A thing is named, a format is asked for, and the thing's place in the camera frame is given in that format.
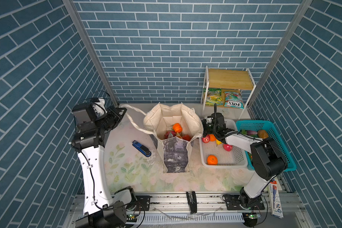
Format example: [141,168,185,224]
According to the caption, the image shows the cream canvas tote bag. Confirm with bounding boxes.
[121,104,203,173]

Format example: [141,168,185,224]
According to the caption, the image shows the blue black stapler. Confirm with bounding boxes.
[132,140,152,157]

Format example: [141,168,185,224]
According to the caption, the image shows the green Fox's candy bag top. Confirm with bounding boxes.
[164,131,177,139]

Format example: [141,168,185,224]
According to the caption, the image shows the red bell pepper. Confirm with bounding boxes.
[182,135,192,142]

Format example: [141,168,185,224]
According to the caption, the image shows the white wooden two-tier shelf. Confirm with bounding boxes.
[200,66,257,120]

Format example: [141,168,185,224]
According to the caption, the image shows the white blue box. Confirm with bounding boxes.
[268,179,284,219]

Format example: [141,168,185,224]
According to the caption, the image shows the black rail clamp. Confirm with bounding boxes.
[186,191,198,215]

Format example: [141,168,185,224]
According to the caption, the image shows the green fox's candy bag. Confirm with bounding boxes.
[164,131,177,139]
[224,91,244,109]

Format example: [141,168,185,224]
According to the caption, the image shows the white plastic basket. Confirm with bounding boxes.
[198,118,249,168]

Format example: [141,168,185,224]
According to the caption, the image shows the small orange tangerine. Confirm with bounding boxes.
[210,135,217,142]

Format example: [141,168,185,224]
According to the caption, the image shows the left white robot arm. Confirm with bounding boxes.
[70,97,136,228]

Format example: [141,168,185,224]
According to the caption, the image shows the teal plastic basket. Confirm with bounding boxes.
[236,120,296,172]

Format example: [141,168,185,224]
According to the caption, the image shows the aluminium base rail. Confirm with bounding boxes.
[127,191,312,228]

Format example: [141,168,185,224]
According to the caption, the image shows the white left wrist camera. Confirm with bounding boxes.
[90,97,107,117]

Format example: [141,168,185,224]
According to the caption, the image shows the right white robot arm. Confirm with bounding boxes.
[201,113,287,209]

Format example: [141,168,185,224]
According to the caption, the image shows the green yellow candy bag lower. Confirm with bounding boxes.
[206,88,223,105]

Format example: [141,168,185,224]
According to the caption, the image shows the brown potato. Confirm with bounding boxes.
[257,129,269,139]

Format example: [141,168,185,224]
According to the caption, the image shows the purple eggplant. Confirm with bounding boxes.
[246,130,258,135]

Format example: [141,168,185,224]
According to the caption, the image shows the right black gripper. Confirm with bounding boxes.
[191,119,218,138]

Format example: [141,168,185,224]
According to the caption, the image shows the green Fox's candy bag lower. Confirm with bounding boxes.
[224,91,244,109]

